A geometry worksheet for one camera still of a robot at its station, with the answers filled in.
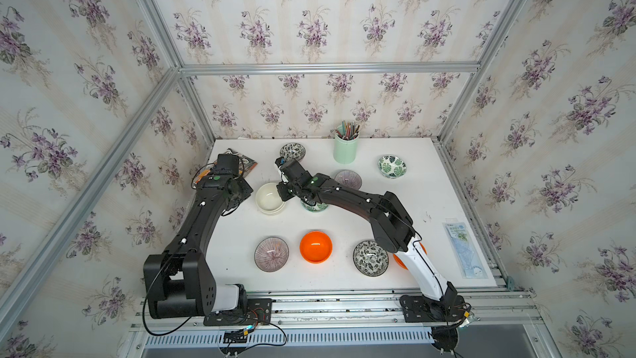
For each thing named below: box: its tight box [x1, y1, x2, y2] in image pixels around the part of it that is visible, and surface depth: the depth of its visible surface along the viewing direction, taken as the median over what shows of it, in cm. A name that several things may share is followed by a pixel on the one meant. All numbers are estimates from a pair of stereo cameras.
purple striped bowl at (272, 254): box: [254, 236, 290, 273], surface depth 84 cm
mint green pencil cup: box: [332, 134, 360, 165], surface depth 108 cm
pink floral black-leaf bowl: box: [279, 142, 307, 162], surface depth 113 cm
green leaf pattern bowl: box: [377, 154, 408, 179], surface depth 109 cm
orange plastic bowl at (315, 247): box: [298, 230, 333, 264], surface depth 85 cm
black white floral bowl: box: [352, 240, 390, 278], surface depth 84 cm
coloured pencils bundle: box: [334, 120, 361, 141], surface depth 106 cm
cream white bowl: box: [255, 182, 287, 216], surface depth 93 cm
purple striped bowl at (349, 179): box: [334, 169, 362, 191], surface depth 103 cm
